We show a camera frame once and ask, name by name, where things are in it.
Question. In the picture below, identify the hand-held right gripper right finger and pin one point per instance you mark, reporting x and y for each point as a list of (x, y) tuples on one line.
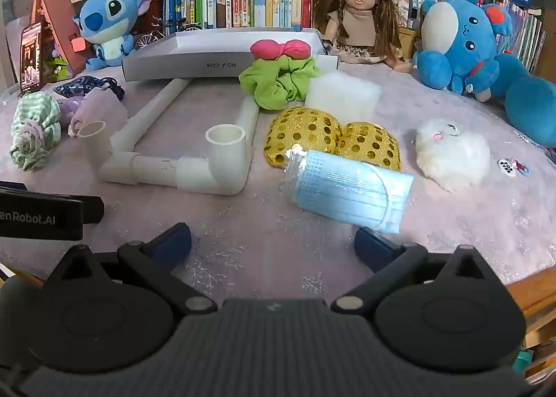
[(373, 245)]

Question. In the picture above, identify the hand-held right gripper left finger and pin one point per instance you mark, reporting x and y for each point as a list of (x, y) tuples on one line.
[(171, 245)]

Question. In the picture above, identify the blue face mask pack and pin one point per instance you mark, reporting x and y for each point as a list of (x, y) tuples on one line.
[(347, 188)]

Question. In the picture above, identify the striped green scrunchie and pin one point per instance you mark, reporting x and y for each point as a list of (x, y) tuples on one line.
[(34, 127)]

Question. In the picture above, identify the mauve cloth scrunchie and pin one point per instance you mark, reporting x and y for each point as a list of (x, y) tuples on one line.
[(102, 108)]

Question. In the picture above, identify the gold sequin bow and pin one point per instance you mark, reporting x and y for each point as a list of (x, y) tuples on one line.
[(304, 132)]

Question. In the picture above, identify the dark blue patterned cloth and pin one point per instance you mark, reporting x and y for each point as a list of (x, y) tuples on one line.
[(82, 86)]

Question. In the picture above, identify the white foam block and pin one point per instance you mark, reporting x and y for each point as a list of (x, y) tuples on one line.
[(343, 95)]

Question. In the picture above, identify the grey white cardboard box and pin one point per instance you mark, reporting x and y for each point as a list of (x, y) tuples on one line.
[(182, 62)]

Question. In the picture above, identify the pink hair bow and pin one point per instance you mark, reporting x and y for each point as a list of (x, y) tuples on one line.
[(280, 49)]

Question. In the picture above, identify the white fluffy plush toy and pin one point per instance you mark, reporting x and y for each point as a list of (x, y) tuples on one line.
[(451, 153)]

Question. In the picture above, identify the wooden miniature house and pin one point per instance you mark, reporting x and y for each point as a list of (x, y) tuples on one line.
[(61, 19)]

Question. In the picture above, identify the miniature bicycle model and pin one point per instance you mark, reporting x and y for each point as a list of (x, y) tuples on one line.
[(150, 36)]

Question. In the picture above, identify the blue alien plush toy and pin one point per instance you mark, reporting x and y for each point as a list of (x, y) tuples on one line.
[(104, 14)]

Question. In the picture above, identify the large blue plush cushion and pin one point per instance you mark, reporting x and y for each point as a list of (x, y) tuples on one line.
[(530, 101)]

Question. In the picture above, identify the blue round eared plush toy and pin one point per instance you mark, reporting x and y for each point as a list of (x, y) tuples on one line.
[(460, 40)]

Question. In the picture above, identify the brown haired doll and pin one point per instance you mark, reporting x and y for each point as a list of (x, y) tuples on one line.
[(358, 14)]

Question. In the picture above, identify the white plastic pipe frame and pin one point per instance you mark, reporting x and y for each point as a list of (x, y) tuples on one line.
[(226, 153)]

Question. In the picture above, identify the wooden furniture frame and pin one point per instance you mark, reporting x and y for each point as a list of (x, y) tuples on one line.
[(534, 292)]

